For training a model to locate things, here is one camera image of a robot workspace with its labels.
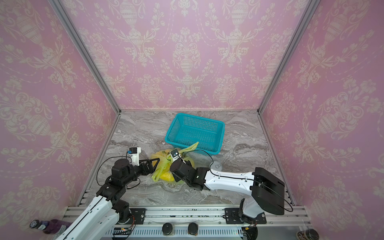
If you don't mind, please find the aluminium frame post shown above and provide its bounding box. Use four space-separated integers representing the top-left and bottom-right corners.
49 0 121 115
258 0 321 116

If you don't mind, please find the dark jar bottom right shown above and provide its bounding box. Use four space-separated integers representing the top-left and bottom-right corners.
296 229 320 240

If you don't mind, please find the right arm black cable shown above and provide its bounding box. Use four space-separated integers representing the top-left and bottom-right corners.
191 149 294 213

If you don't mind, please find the black knob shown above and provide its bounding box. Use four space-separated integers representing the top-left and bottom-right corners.
162 223 174 236
188 223 199 236

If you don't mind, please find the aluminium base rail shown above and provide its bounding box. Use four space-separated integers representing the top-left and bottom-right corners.
61 205 313 238

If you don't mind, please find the teal plastic basket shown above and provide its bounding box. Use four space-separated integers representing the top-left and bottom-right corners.
165 113 226 155

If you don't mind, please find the black knob right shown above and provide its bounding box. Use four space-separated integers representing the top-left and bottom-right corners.
188 223 199 236

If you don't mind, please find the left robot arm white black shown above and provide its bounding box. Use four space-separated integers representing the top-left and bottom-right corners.
57 158 160 240

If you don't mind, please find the circuit board with wires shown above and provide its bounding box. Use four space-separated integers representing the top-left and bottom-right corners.
112 228 133 236

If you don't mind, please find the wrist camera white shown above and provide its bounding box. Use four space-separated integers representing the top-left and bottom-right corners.
128 147 142 166
170 149 182 162

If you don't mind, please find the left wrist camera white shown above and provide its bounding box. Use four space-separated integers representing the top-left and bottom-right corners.
128 147 142 166

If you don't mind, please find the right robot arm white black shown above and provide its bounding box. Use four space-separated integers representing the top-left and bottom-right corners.
170 160 285 224

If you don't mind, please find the yellow-green plastic bag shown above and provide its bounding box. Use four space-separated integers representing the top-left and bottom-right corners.
150 142 199 183

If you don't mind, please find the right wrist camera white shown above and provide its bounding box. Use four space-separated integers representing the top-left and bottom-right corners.
170 149 182 162

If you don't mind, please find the purple bottle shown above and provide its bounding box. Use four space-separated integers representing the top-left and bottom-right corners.
29 219 71 235

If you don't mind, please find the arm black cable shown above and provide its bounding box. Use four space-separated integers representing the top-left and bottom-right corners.
191 149 294 213
95 155 142 190

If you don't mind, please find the black knob left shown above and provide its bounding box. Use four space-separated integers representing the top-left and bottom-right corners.
162 223 174 236

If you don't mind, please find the aluminium frame post left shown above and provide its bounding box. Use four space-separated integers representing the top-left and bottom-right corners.
49 0 121 115

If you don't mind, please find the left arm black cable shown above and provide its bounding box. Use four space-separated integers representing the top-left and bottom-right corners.
95 155 142 190

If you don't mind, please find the aluminium frame post right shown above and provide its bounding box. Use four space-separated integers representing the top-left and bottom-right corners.
258 0 321 116

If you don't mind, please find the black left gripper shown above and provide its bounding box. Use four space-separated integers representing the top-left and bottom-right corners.
122 158 161 188

